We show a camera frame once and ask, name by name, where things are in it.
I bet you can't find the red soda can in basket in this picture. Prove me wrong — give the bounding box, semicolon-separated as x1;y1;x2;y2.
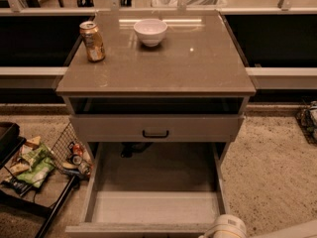
72;144;83;157

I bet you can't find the green snack bag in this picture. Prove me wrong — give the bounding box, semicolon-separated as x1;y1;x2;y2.
17;144;54;188

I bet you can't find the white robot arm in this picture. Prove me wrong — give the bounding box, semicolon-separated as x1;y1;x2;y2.
198;214;317;238

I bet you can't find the grey drawer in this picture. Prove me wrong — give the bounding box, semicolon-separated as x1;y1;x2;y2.
69;114;244;142
66;143;228;238

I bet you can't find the white ceramic bowl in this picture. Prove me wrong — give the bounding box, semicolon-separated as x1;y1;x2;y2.
134;19;167;47

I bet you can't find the gold soda can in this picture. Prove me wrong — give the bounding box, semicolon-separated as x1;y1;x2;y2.
79;21;105;62

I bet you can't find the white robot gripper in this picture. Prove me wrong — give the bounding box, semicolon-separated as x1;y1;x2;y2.
198;214;248;238

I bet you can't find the blue snack bag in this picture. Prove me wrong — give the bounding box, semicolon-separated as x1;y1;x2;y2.
1;178;32;196

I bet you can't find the black wire basket right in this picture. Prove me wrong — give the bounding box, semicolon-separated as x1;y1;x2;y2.
296;101;317;145

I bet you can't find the black wire basket left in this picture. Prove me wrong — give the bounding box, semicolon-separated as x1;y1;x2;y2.
51;123;92;179

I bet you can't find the black wire basket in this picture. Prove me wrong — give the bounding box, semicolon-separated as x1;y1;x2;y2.
296;101;317;145
51;123;92;179

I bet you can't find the grey drawer cabinet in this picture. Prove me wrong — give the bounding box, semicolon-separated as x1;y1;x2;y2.
54;9;258;238

